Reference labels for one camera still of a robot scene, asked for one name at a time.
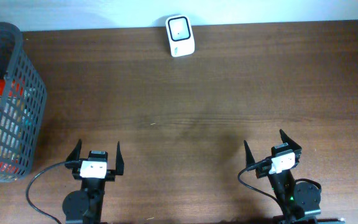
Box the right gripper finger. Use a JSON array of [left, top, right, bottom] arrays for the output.
[[279, 129, 302, 151], [244, 140, 255, 168]]

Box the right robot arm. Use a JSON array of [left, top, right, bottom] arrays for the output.
[[237, 130, 322, 223]]

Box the grey plastic mesh basket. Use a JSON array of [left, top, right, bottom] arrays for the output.
[[0, 22, 47, 182]]

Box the white barcode scanner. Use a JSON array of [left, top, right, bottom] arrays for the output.
[[165, 15, 195, 57]]

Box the orange spaghetti pasta package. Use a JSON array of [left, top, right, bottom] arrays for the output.
[[0, 79, 24, 102]]

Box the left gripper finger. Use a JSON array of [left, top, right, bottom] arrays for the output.
[[115, 142, 124, 175], [66, 139, 82, 162]]

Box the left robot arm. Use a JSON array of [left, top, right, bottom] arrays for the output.
[[62, 140, 124, 224]]

